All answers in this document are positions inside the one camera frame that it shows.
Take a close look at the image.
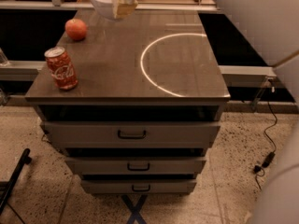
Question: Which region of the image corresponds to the top grey drawer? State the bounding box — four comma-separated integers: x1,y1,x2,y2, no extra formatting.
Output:
41,121,220,148

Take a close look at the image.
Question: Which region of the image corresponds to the black power cable with adapter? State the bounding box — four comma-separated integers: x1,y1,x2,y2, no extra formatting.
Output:
252,101,278,191

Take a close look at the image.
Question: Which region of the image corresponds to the grey drawer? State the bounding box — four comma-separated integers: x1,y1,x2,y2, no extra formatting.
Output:
41,121,220,148
65,157,206,175
81,179,196,194

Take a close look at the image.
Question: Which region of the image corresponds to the red apple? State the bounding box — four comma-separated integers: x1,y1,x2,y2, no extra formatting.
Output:
64,19,87,41

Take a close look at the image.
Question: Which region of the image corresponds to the middle grey drawer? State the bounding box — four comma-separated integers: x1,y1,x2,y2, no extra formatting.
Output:
65,157,206,175

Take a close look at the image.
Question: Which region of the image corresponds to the red cola can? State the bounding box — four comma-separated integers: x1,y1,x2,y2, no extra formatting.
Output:
44,47,78,91

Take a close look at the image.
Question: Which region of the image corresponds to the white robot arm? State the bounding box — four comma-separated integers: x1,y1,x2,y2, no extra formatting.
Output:
213,0,299,224

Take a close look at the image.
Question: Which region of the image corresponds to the bottom grey drawer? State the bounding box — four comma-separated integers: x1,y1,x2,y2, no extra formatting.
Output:
81,179,196,194

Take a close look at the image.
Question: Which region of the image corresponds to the black stand leg left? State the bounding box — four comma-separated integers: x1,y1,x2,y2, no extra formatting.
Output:
0,148,32,215

